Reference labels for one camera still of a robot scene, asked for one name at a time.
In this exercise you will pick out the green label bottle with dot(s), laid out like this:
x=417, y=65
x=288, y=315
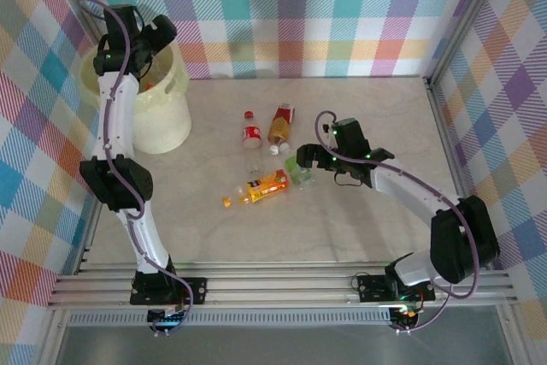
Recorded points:
x=304, y=179

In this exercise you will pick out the red label tea bottle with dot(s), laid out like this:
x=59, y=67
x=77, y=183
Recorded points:
x=282, y=119

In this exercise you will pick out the orange juice bottle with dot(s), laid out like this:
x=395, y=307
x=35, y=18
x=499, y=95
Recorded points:
x=267, y=185

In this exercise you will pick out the red label cola bottle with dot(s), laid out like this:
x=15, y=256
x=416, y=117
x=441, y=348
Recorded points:
x=252, y=134

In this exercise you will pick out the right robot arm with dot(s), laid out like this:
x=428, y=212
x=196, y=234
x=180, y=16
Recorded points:
x=410, y=190

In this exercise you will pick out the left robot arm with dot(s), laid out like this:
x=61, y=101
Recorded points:
x=117, y=113

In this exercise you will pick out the pale yellow bin liner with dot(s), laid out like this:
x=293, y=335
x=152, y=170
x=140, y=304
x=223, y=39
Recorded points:
x=177, y=76

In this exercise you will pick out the cream plastic bin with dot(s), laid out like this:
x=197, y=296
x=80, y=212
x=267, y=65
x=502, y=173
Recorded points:
x=162, y=125

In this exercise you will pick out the white bottle cap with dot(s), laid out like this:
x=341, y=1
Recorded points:
x=273, y=150

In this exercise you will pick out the plaid cloth backdrop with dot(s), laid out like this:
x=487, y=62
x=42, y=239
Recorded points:
x=25, y=125
x=513, y=104
x=278, y=6

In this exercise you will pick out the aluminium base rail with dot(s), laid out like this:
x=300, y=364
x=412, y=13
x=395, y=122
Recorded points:
x=278, y=288

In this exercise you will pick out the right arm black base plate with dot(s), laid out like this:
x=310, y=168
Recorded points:
x=369, y=288

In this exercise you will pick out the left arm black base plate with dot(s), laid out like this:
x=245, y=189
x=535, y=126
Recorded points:
x=194, y=290

